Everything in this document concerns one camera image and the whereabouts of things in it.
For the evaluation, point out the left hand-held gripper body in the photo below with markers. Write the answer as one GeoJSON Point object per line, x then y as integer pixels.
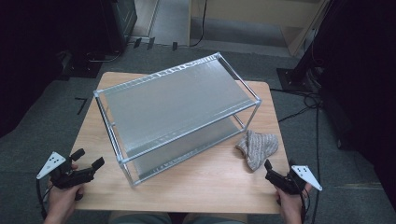
{"type": "Point", "coordinates": [67, 179]}

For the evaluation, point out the black floor base plate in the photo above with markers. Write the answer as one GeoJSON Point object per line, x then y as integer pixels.
{"type": "Point", "coordinates": [82, 67]}

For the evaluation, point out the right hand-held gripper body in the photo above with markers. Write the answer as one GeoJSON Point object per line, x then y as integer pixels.
{"type": "Point", "coordinates": [285, 183]}

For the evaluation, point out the silver metal shelf rack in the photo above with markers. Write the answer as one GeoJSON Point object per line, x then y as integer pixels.
{"type": "Point", "coordinates": [174, 102]}

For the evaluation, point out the grey knitted cloth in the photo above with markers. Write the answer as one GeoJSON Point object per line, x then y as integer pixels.
{"type": "Point", "coordinates": [258, 147]}

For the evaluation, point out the person's legs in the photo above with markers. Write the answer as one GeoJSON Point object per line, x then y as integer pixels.
{"type": "Point", "coordinates": [140, 218]}

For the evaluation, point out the person's right hand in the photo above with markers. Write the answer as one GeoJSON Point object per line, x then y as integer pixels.
{"type": "Point", "coordinates": [291, 207]}

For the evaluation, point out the black metal stand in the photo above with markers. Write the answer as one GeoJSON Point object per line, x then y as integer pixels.
{"type": "Point", "coordinates": [295, 79]}

